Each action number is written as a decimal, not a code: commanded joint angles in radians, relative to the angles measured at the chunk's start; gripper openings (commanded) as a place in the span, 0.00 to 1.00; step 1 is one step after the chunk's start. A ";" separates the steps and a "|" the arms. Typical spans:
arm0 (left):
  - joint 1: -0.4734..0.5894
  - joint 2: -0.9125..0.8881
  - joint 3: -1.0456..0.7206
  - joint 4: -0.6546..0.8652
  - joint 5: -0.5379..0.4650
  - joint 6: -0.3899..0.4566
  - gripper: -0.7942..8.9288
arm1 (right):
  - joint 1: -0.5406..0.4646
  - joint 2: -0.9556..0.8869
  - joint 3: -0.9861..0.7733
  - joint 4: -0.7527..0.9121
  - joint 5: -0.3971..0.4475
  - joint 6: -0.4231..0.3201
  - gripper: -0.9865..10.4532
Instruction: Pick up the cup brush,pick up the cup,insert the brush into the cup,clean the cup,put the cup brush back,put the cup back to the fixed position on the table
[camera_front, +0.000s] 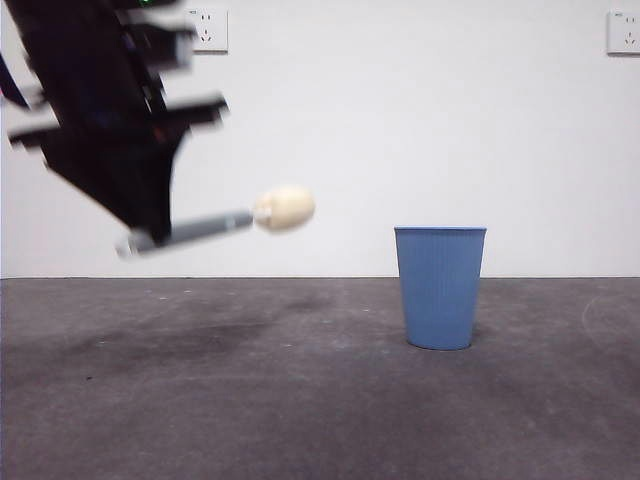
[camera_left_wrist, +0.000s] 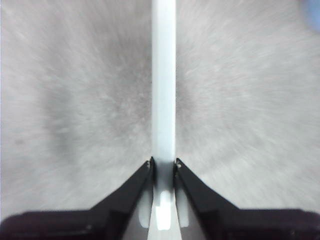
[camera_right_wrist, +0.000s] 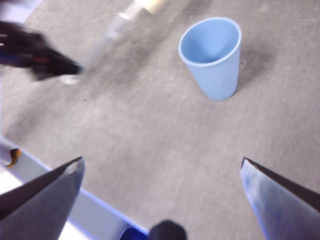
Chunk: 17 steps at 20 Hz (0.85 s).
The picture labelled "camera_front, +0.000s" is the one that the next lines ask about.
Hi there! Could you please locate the grey-handled sponge cup brush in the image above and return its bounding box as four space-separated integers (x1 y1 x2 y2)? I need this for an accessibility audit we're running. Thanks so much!
115 184 317 261

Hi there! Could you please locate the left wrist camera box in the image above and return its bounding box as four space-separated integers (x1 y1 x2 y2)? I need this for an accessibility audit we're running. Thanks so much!
119 22 196 72

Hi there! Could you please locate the blue ribbed plastic cup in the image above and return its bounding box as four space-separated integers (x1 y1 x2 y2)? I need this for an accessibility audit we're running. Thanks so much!
393 225 489 351

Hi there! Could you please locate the white wall socket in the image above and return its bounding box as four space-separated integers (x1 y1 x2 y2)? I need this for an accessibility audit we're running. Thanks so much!
606 10 640 56
188 7 230 54

